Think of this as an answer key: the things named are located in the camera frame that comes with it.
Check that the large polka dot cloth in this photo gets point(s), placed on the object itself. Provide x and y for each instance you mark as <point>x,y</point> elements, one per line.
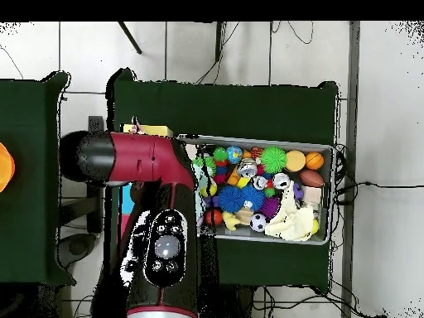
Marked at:
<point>136,127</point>

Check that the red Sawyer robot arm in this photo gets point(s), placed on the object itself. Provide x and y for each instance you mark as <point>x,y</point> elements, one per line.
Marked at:
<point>142,159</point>

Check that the wooden box with three holes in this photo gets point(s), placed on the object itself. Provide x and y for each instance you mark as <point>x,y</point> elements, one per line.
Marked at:
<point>155,130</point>

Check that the rainbow spiky caterpillar toy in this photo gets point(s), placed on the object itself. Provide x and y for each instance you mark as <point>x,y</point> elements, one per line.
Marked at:
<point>220,155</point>

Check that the blue spiky ball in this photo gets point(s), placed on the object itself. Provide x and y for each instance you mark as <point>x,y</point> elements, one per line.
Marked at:
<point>231,198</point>

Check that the globe print ball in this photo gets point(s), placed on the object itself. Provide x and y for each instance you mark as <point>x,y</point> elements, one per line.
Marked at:
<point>234,154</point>

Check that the red orange ball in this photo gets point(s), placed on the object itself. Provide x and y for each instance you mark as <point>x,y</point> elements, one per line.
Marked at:
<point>215,217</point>

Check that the green spiky ball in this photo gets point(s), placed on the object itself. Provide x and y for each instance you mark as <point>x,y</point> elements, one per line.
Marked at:
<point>272,160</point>

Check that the small soccer ball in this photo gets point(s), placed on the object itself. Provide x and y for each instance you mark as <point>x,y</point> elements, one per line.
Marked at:
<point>258,222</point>

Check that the purple knobbly ball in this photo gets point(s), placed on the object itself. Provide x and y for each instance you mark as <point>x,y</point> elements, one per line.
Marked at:
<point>271,207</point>

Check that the dark green tablecloth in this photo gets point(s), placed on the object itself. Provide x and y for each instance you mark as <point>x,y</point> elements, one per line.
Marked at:
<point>232,109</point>
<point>26,232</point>

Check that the pale yellow knitted cloth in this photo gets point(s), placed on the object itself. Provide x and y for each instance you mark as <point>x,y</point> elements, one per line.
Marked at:
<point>288,225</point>

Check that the black tripod leg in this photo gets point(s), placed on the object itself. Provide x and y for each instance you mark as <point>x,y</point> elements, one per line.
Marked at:
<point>130,37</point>
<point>218,39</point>

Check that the grey plastic foot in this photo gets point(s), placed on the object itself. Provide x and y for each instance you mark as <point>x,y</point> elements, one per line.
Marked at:
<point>78,246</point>

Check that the orange plastic object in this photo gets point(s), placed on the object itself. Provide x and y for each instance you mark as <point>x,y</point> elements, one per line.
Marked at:
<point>6,169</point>

